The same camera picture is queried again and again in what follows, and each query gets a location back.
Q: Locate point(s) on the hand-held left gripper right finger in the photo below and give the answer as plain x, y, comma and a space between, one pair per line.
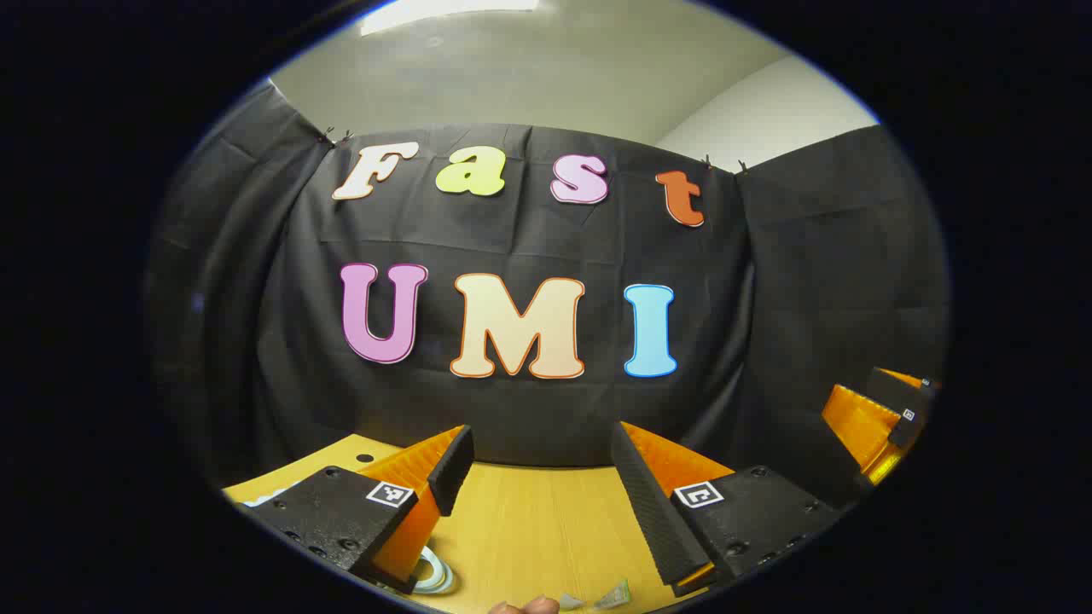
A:
653, 503

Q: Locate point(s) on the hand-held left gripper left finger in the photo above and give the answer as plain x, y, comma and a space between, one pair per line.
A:
450, 473

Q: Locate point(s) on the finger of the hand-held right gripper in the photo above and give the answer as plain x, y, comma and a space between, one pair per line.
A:
857, 426

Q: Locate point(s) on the green-white tube with white cap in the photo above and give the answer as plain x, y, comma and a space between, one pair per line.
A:
614, 595

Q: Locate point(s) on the black backdrop cloth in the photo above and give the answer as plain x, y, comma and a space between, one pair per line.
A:
529, 409

